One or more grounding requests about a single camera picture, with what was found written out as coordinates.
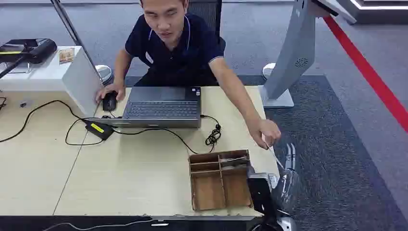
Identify person's left hand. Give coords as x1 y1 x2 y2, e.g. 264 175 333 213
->
248 119 282 150

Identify person's right hand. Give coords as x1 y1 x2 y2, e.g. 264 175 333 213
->
95 83 126 103

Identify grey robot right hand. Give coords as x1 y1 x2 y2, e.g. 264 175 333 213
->
272 143 300 213

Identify white card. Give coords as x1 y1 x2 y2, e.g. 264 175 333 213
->
262 134 285 170

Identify black computer mouse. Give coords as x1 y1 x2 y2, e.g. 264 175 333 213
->
102 90 118 112

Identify chrome stanchion base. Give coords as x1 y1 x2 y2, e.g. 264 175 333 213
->
95 64 114 86

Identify white cabinet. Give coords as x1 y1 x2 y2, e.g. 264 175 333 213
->
0 45 104 118

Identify black power adapter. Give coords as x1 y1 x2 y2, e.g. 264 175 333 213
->
84 120 115 141

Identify cards stack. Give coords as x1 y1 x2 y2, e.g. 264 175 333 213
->
220 155 250 168

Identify grey laptop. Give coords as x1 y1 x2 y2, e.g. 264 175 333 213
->
86 86 202 129

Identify small printed card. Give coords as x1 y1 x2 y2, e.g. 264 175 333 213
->
58 48 76 64

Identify white round base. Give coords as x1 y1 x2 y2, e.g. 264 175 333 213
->
262 63 277 80

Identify grey stanchion pole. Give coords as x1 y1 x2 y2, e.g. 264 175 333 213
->
50 0 102 77

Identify grey kiosk stand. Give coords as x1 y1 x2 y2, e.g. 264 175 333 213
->
258 0 357 108

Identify person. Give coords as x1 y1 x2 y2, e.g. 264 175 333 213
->
95 0 282 150

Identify wooden card box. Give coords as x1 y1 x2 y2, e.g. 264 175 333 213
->
188 149 254 212

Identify black device with stand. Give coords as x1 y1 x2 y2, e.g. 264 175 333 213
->
0 38 58 79

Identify lit white platform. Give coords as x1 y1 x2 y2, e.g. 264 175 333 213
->
338 0 408 25

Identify black mouse cable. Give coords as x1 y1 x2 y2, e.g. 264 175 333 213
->
101 110 122 119

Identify black mains cable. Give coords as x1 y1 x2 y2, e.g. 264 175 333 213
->
0 100 104 146

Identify black laptop power cable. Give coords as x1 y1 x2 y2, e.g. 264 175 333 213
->
111 115 222 154

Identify white cable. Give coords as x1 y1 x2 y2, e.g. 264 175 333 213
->
43 218 154 231

